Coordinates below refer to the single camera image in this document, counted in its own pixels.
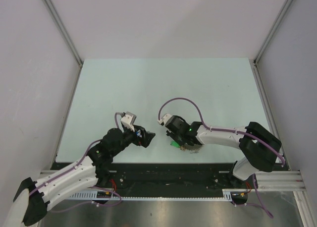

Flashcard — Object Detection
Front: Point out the white cable duct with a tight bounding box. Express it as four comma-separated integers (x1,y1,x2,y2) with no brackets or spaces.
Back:
67,189,232,202

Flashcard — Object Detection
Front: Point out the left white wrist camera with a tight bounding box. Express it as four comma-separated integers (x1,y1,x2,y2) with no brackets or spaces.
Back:
120,112,137,132

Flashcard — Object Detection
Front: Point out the left aluminium frame post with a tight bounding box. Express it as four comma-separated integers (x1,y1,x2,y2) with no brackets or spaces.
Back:
37,0,84,65

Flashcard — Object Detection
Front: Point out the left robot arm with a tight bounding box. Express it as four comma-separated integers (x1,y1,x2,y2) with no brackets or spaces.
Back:
7,125,155,227

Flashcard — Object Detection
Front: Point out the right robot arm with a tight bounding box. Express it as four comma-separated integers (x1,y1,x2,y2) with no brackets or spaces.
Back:
158,114,282,188

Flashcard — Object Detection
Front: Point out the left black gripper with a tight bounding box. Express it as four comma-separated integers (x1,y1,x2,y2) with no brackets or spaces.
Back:
110,123,154,156

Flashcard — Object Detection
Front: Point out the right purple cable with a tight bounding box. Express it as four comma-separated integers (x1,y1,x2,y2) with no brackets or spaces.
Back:
157,97,285,218

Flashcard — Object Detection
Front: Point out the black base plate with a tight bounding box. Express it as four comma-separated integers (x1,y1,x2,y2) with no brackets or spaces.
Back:
97,163,253,198

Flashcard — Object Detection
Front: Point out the aluminium frame post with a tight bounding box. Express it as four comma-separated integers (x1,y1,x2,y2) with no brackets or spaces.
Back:
254,0,300,64
37,0,84,65

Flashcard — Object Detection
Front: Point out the green key tag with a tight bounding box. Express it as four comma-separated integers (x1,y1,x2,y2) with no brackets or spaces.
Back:
170,141,180,148

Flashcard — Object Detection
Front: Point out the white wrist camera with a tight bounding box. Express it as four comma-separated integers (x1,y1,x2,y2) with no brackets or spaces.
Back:
120,112,137,132
158,113,172,126

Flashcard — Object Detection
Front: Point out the blue tagged key bunch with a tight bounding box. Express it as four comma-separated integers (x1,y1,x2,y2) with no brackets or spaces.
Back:
136,129,144,139

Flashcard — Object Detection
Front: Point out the metal disc keyring holder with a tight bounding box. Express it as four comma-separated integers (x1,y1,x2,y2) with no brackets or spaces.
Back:
179,144,203,154

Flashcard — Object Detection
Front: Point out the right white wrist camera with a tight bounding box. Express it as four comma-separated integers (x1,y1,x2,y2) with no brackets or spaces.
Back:
158,113,172,126

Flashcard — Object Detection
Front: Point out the right aluminium frame post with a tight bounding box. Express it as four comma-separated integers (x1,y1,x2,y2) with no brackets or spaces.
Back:
254,0,300,64

